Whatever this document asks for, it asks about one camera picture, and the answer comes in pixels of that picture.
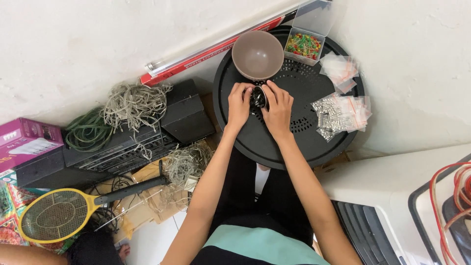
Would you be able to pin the white appliance with black panel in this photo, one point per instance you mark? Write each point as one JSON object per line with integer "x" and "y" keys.
{"x": 368, "y": 191}

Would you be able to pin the person's teal black shirt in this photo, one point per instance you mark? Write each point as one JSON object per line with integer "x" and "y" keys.
{"x": 257, "y": 243}

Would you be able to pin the clear plastic box with lid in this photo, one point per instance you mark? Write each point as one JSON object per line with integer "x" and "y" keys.
{"x": 312, "y": 18}

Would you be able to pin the pile of filled zip bags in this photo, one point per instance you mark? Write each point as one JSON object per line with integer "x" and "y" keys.
{"x": 340, "y": 116}

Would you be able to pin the person's right hand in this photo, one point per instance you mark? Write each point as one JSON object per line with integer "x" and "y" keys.
{"x": 279, "y": 116}

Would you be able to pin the yellow electric fly swatter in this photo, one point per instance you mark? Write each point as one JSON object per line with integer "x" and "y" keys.
{"x": 55, "y": 215}

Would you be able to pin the pile of empty zip bags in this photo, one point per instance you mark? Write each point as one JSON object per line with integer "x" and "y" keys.
{"x": 338, "y": 70}

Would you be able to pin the person's black trousers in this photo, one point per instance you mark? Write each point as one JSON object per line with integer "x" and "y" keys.
{"x": 235, "y": 191}

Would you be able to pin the round black perforated tray table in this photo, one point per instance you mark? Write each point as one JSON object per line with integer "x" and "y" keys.
{"x": 254, "y": 147}

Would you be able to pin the black stereo unit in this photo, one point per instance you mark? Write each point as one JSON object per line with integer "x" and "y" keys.
{"x": 117, "y": 154}

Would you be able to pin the thin metal rod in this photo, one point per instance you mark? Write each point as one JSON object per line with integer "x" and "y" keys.
{"x": 128, "y": 210}

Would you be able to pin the flat black box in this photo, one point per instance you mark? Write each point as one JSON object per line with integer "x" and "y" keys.
{"x": 40, "y": 171}

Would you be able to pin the brown plastic bowl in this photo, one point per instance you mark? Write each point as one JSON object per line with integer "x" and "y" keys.
{"x": 257, "y": 55}

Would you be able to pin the white tube lamp fitting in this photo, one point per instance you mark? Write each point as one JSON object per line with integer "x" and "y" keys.
{"x": 206, "y": 46}

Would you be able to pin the long red black carton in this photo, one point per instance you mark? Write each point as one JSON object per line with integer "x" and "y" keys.
{"x": 191, "y": 66}

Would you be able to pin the person's left hand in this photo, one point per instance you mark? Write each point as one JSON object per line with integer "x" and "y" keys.
{"x": 237, "y": 110}

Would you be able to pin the purple light bulb carton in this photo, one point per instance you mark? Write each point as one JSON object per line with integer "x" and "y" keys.
{"x": 25, "y": 141}

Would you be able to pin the colourful patterned cloth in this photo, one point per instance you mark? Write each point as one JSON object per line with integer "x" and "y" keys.
{"x": 11, "y": 206}

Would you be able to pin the brown cardboard sheets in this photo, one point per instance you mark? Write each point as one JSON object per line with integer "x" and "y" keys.
{"x": 147, "y": 209}

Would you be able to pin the black speaker box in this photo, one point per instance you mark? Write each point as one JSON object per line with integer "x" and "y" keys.
{"x": 186, "y": 114}

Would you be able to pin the small black round container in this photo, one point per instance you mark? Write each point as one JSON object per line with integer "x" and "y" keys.
{"x": 257, "y": 99}

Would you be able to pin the heap of coloured LEDs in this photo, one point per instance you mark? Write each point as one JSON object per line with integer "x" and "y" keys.
{"x": 303, "y": 46}

